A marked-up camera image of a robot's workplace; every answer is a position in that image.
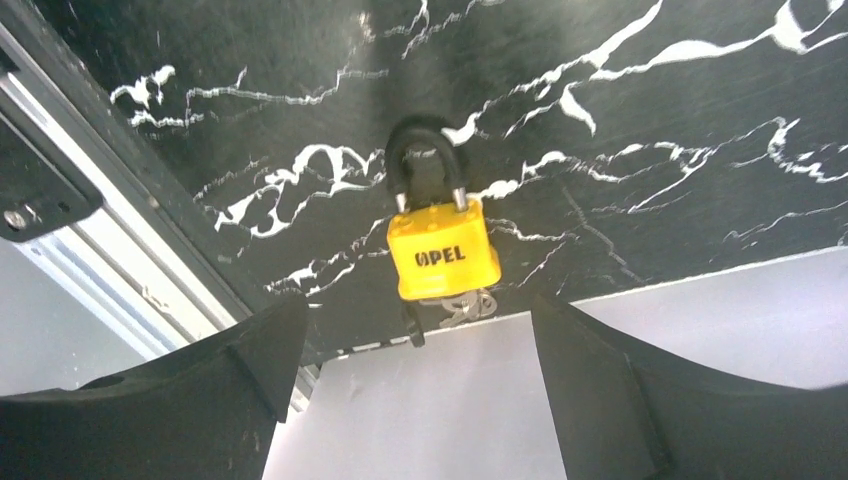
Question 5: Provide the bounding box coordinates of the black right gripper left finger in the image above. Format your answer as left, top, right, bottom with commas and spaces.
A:
1, 296, 308, 479

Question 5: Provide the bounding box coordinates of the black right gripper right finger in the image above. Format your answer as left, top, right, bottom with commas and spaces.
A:
531, 296, 847, 479

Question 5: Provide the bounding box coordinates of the yellow padlock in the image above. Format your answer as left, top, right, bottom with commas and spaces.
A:
384, 115, 502, 302

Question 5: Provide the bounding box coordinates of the black mounting bracket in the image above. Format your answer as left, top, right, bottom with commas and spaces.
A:
1, 115, 104, 243

